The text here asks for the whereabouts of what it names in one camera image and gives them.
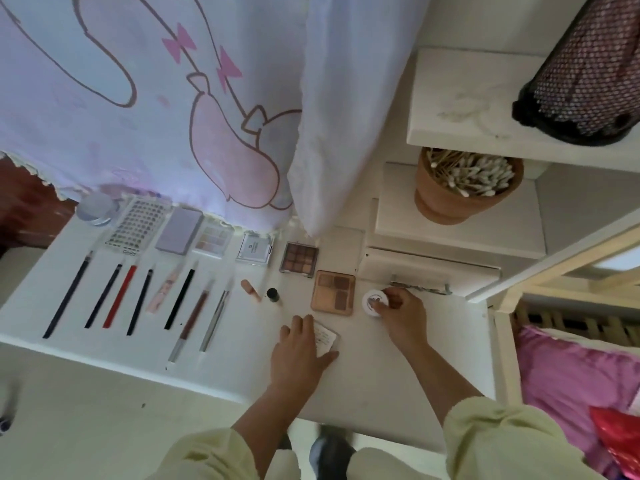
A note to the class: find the person's right forearm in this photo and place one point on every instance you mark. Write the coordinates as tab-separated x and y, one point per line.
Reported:
450	395

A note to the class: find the red shiny packet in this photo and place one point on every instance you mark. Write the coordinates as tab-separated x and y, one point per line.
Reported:
620	440

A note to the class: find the tan eyeshadow palette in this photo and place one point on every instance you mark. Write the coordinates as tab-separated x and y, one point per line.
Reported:
333	293

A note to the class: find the dark container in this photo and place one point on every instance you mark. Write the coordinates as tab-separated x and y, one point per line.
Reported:
590	65

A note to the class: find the white false eyelash tray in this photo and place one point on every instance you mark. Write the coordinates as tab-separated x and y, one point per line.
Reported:
137	227

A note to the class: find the person's left hand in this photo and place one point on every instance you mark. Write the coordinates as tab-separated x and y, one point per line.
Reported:
298	363

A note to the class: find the dark brown eyeshadow palette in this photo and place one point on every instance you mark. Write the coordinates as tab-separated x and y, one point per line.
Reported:
299	260

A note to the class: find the red lip pencil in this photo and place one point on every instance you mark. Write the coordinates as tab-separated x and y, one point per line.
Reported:
120	296

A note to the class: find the terracotta pot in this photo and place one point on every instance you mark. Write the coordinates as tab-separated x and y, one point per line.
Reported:
450	207

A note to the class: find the round silver compact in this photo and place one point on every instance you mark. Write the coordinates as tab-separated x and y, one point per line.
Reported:
98	208

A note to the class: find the person's right hand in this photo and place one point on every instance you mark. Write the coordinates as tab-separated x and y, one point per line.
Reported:
408	320

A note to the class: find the pink cartoon print cloth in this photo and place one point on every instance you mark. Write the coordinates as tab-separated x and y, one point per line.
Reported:
100	125

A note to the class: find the white table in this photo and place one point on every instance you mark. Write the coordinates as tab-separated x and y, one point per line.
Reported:
420	395

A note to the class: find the lavender rectangular palette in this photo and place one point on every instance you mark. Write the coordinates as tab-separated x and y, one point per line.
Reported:
180	231

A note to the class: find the white shelf unit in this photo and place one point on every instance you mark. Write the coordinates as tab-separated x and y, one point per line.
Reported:
470	105

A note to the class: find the person's left forearm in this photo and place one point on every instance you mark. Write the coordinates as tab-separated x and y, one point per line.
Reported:
270	425

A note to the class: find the bunch of cotton swabs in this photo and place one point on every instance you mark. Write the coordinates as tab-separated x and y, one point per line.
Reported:
475	173

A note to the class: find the small round white jar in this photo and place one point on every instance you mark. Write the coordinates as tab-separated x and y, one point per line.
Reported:
374	303

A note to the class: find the person's dark trousers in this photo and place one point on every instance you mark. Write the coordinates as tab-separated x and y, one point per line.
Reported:
332	460

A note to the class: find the clear eyeshadow palette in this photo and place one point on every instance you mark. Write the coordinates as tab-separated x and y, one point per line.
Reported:
214	240

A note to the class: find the wooden bed frame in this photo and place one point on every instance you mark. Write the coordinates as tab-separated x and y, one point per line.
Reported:
505	345

